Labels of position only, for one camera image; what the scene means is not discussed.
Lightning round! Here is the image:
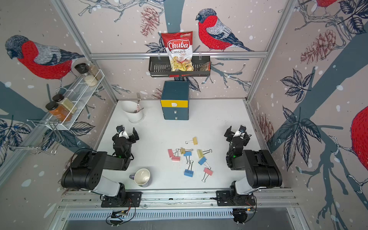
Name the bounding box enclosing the blue binder clip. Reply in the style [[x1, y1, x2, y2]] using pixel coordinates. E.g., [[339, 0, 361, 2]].
[[184, 160, 194, 177], [198, 157, 211, 169], [184, 151, 192, 164]]

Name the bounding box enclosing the pink binder clip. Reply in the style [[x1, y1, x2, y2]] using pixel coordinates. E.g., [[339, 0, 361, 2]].
[[201, 167, 213, 183], [171, 152, 181, 162], [168, 149, 180, 158]]

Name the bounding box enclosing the teal drawer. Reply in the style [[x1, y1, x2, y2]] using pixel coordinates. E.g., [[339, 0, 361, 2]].
[[162, 107, 189, 115]]

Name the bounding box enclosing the yellow top drawer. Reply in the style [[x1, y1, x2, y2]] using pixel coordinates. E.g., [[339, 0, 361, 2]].
[[161, 100, 189, 108]]

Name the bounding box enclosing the blue binder clip front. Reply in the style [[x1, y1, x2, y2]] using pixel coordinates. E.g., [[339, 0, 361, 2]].
[[184, 160, 194, 177]]

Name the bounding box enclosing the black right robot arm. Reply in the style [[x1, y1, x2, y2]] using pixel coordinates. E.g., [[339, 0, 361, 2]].
[[224, 125, 283, 197]]

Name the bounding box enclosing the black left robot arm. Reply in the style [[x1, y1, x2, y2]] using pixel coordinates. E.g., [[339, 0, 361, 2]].
[[61, 125, 140, 200]]

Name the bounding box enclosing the yellow binder clip right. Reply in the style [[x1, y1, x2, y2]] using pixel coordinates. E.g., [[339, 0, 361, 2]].
[[197, 149, 212, 159]]

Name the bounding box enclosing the yellow binder clip far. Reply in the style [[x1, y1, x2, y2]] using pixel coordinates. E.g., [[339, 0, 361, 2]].
[[186, 137, 198, 145]]

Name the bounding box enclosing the teal mini drawer cabinet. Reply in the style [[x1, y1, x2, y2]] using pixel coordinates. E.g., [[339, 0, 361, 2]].
[[160, 81, 189, 120]]

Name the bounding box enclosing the white utensil cup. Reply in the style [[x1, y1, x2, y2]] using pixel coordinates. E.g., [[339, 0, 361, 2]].
[[118, 101, 144, 123]]

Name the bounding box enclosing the white and purple mug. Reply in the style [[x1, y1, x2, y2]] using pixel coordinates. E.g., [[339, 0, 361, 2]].
[[129, 168, 151, 187]]

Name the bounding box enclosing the metal fork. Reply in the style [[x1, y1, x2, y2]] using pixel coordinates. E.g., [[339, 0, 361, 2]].
[[134, 93, 141, 113]]

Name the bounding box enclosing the white spice jar black lid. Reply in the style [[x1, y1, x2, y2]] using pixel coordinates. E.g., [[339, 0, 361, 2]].
[[75, 63, 98, 87]]

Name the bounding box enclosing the beige spice jar black lid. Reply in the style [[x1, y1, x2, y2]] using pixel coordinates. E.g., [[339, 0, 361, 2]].
[[52, 94, 77, 114]]

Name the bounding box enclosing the orange spice jar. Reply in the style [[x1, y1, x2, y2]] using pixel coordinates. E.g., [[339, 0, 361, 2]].
[[46, 101, 72, 122]]

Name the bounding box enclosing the clear spice jar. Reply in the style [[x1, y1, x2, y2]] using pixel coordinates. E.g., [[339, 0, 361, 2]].
[[88, 63, 102, 81]]

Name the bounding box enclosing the red cassava chips bag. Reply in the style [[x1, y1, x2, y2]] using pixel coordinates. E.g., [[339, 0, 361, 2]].
[[162, 31, 194, 71]]

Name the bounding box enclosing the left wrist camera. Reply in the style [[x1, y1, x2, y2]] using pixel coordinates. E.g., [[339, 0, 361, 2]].
[[118, 130, 129, 139]]

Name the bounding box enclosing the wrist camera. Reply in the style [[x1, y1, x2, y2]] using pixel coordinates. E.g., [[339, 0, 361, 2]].
[[118, 130, 129, 139], [234, 129, 245, 137]]

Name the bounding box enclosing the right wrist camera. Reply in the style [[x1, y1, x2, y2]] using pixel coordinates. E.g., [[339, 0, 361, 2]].
[[234, 129, 245, 137]]

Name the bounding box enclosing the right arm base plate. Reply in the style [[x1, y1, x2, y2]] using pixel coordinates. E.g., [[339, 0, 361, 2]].
[[213, 190, 256, 207]]

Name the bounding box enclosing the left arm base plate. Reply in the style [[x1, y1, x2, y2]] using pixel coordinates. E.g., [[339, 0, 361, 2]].
[[101, 192, 142, 208]]

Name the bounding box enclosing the white wire spice rack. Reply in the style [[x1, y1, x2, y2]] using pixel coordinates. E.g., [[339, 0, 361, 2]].
[[47, 70, 105, 130]]

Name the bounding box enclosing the small electronics board with wires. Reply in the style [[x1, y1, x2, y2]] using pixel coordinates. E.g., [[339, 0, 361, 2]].
[[105, 209, 137, 227]]

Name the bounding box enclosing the black wire wall basket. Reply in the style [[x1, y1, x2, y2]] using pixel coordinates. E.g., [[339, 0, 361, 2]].
[[149, 56, 211, 78]]

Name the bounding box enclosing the metal wire rack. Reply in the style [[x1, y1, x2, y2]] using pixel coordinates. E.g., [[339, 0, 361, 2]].
[[3, 120, 65, 155]]

